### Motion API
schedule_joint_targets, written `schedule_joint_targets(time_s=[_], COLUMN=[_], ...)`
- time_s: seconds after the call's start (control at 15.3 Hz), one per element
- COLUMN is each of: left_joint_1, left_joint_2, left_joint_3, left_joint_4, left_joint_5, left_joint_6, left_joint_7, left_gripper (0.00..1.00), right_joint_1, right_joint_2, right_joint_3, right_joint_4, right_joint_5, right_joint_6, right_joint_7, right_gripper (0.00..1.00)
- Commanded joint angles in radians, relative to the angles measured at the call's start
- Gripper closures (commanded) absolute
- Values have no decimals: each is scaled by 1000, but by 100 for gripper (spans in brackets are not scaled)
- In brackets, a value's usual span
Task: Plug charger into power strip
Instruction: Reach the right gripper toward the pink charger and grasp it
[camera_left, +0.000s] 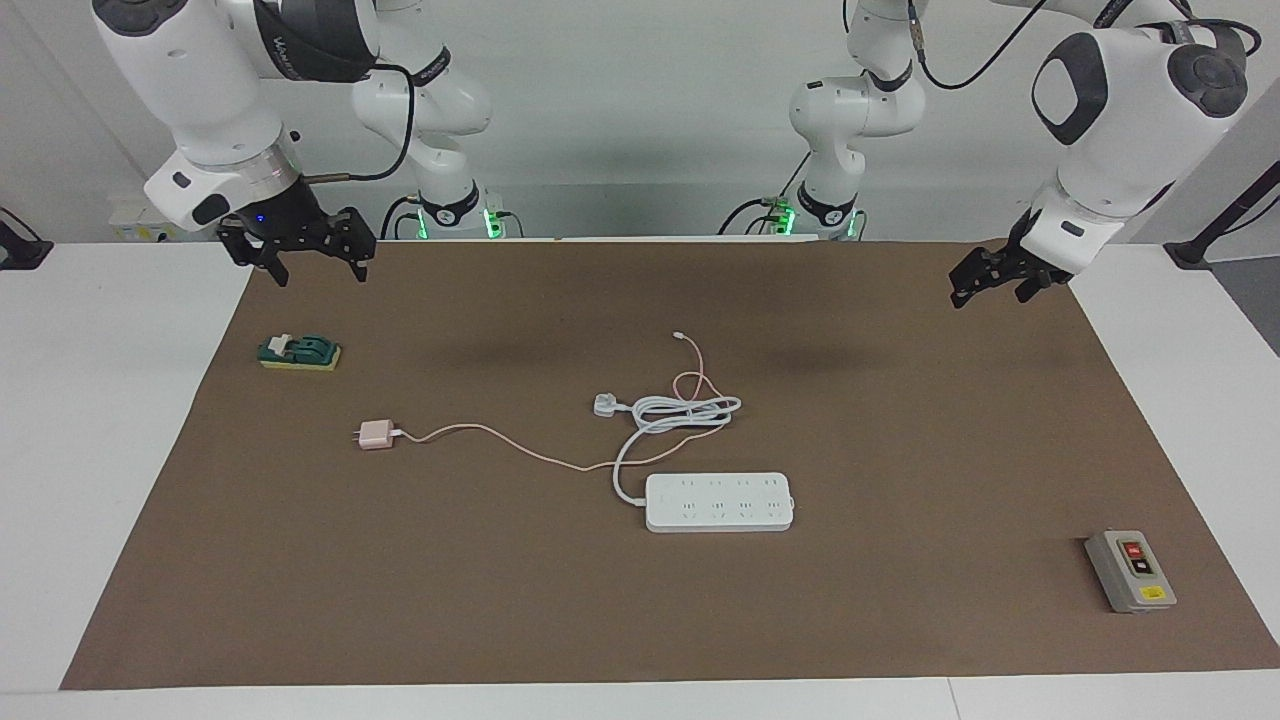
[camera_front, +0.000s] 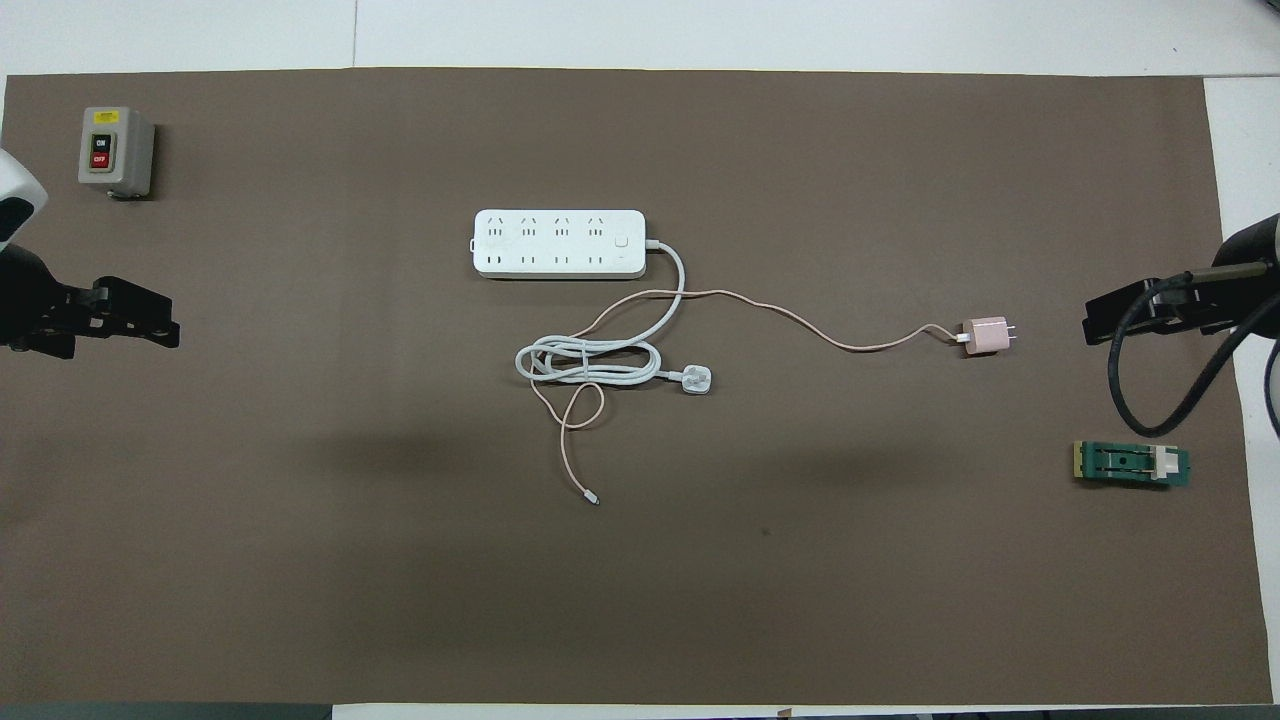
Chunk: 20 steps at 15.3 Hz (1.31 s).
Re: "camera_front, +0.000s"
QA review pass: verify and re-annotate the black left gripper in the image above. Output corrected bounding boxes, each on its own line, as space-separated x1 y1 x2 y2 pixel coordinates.
0 245 181 359

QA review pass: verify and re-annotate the pink charger adapter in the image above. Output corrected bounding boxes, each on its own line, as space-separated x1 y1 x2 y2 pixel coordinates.
960 316 1018 358

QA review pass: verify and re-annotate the green circuit board module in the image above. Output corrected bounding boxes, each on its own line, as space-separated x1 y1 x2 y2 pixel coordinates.
1073 440 1192 491

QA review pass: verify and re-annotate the white power cord with plug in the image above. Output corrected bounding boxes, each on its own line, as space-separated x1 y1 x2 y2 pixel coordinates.
515 238 713 396

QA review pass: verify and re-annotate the grey on-off switch box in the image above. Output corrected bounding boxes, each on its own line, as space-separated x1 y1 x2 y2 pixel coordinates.
78 106 156 201

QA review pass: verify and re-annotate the pink charging cable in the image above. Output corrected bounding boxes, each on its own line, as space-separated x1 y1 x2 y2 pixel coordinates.
528 289 969 506

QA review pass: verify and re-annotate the white power strip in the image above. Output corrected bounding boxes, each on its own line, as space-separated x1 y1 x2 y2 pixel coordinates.
472 208 648 281

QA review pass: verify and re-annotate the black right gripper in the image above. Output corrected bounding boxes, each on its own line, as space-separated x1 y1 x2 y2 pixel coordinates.
1083 213 1280 346

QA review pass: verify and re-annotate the brown table mat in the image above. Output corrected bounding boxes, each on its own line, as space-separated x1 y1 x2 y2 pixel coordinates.
0 67 1273 706

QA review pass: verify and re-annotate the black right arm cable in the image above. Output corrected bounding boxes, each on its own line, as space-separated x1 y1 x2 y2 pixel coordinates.
1106 270 1280 441

